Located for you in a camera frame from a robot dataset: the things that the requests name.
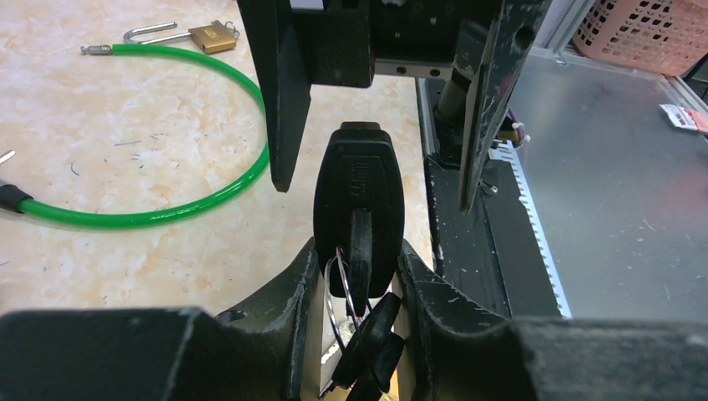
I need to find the black padlock with keys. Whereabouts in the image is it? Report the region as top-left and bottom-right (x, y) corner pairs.
(313, 122), (405, 400)

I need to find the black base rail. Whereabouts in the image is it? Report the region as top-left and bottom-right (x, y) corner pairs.
(416, 79), (572, 318)

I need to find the brass padlock on cable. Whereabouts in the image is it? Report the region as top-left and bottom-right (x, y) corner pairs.
(123, 20), (240, 54)

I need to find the aluminium frame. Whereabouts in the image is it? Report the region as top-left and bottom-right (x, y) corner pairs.
(433, 1), (707, 170)

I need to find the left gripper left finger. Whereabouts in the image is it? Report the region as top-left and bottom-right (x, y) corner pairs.
(1, 241), (320, 400)

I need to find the pink plastic basket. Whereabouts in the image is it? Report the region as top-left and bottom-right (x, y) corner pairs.
(572, 0), (707, 76)

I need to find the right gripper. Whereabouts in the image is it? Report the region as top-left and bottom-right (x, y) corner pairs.
(237, 0), (551, 214)

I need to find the green cable lock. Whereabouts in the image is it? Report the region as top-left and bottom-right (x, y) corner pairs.
(1, 43), (269, 230)

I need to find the small white paper label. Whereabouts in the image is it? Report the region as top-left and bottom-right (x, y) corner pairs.
(659, 104), (708, 134)

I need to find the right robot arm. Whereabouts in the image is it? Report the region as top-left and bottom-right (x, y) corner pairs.
(238, 1), (550, 212)

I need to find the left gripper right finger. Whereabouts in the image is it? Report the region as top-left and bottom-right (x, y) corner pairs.
(398, 244), (707, 400)

